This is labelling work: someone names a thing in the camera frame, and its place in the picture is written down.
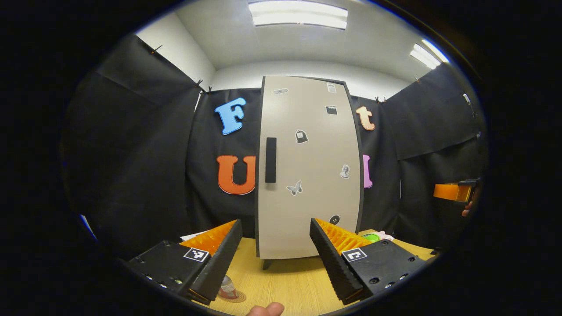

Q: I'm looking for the green and pink toy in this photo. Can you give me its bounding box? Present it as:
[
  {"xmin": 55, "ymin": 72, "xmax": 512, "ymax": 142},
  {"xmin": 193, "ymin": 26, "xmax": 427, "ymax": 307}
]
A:
[{"xmin": 361, "ymin": 231, "xmax": 395, "ymax": 243}]

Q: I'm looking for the silver bottle with pink label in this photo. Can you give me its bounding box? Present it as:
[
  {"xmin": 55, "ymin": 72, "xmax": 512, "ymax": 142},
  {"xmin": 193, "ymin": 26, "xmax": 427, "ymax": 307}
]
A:
[{"xmin": 218, "ymin": 276, "xmax": 238, "ymax": 300}]

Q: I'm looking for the round brown coaster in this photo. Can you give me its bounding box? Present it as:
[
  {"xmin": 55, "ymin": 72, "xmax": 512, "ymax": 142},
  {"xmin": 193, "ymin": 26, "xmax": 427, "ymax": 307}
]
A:
[{"xmin": 217, "ymin": 287, "xmax": 247, "ymax": 303}]

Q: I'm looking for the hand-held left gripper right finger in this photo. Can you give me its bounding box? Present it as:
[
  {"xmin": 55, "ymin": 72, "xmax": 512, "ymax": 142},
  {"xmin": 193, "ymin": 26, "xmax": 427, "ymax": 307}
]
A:
[{"xmin": 309, "ymin": 218, "xmax": 429, "ymax": 306}]

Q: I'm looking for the black backdrop cloth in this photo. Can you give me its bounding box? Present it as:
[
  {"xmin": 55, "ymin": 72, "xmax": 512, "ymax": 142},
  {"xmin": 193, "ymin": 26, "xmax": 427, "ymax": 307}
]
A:
[{"xmin": 61, "ymin": 33, "xmax": 489, "ymax": 259}]

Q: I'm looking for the long ceiling light panel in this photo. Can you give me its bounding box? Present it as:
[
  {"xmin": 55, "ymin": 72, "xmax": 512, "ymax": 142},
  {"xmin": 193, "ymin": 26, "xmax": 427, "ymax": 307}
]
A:
[{"xmin": 248, "ymin": 1, "xmax": 348, "ymax": 30}]

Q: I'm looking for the narrow ceiling light panel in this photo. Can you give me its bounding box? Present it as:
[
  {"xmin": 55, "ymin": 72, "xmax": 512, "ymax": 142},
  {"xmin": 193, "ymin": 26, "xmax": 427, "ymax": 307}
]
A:
[{"xmin": 411, "ymin": 39, "xmax": 450, "ymax": 70}]

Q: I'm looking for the dark grey cabinet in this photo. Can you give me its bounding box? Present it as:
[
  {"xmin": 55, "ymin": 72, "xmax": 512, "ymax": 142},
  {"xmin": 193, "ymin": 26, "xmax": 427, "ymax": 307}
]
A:
[{"xmin": 255, "ymin": 75, "xmax": 365, "ymax": 270}]

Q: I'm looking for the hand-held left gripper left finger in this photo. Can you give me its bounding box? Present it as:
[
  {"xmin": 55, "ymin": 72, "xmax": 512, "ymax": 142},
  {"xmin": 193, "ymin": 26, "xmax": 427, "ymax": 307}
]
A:
[{"xmin": 124, "ymin": 219, "xmax": 243, "ymax": 305}]

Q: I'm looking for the beige cabinet door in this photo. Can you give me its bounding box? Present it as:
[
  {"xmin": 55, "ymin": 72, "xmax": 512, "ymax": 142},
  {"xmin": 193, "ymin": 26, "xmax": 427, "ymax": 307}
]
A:
[{"xmin": 258, "ymin": 76, "xmax": 361, "ymax": 260}]

